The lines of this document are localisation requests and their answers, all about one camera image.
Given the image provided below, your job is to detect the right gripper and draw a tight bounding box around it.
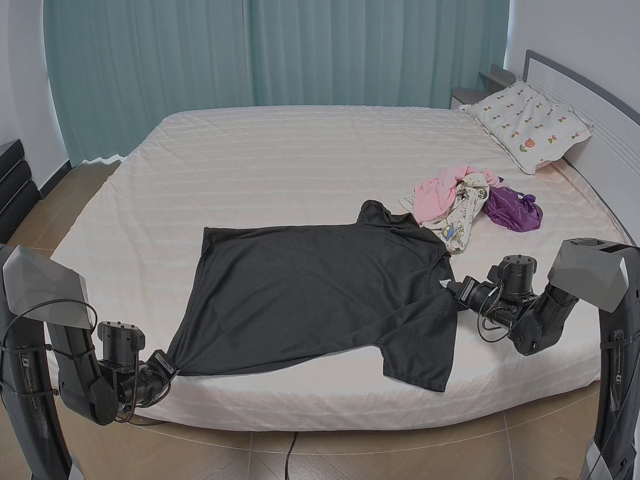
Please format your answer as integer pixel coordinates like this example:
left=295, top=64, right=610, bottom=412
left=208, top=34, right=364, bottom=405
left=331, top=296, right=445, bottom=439
left=451, top=275, right=510, bottom=323

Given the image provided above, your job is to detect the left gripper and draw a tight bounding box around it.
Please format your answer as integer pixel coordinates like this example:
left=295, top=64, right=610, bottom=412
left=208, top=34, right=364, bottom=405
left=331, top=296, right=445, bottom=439
left=133, top=349, right=181, bottom=405

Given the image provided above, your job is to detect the black T-shirt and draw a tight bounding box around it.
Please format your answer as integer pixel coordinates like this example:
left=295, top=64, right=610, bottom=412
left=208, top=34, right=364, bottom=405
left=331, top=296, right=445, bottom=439
left=166, top=199, right=458, bottom=394

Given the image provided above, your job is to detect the white printed garment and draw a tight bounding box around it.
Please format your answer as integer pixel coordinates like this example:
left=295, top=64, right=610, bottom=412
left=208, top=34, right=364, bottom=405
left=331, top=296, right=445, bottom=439
left=400, top=175, right=491, bottom=255

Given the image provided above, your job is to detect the purple garment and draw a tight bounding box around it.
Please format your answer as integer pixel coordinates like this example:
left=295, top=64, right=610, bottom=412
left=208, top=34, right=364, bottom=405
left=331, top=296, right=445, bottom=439
left=482, top=184, right=544, bottom=234

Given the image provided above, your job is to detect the pink garment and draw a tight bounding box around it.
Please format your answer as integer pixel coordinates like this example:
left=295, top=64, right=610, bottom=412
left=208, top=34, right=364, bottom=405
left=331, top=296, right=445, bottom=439
left=414, top=165, right=506, bottom=224

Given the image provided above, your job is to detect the white printed pillow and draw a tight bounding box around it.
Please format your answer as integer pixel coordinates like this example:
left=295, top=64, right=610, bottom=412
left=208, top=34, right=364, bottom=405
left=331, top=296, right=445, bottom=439
left=460, top=80, right=594, bottom=175

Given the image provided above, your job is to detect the grey bedside table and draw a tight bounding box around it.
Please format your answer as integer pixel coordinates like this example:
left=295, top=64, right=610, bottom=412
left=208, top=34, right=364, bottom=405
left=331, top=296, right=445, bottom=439
left=451, top=64, right=518, bottom=110

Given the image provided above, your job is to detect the bed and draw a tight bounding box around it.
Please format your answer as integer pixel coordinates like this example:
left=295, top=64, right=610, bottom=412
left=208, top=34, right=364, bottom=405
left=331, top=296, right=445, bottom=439
left=50, top=49, right=640, bottom=431

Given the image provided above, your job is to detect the black chest of drawers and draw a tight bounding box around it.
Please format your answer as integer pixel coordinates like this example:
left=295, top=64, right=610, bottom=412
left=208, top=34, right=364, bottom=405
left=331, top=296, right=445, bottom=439
left=0, top=139, right=41, bottom=234

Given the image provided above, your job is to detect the black cable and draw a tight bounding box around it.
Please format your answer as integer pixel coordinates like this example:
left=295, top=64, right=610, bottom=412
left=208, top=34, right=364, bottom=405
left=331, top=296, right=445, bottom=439
left=477, top=288, right=513, bottom=344
left=0, top=299, right=99, bottom=354
left=283, top=431, right=301, bottom=480

